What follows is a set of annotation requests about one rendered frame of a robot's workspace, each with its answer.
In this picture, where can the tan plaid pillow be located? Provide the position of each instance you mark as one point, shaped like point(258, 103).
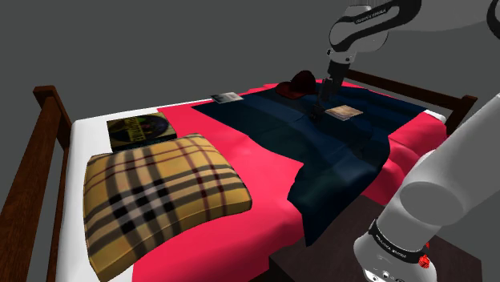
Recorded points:
point(156, 195)

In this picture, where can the tan flat book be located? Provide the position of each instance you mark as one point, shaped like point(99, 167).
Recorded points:
point(343, 112)

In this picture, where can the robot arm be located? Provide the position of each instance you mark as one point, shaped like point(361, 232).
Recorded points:
point(449, 164)

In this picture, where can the wooden bed with white mattress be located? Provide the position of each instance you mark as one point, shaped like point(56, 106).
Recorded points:
point(23, 195)

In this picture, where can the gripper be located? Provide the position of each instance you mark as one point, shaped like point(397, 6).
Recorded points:
point(336, 74)

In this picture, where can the small grey booklet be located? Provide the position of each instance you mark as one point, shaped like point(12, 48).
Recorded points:
point(226, 97)

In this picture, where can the dark blue blanket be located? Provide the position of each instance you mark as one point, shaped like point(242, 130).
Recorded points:
point(332, 156)

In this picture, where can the dark book with yellow-green cover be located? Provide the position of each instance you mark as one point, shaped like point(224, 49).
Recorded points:
point(138, 129)

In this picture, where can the red duvet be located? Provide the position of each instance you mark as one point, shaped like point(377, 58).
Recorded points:
point(254, 168)

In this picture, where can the dark red cap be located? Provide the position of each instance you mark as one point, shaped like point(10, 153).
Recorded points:
point(299, 84)

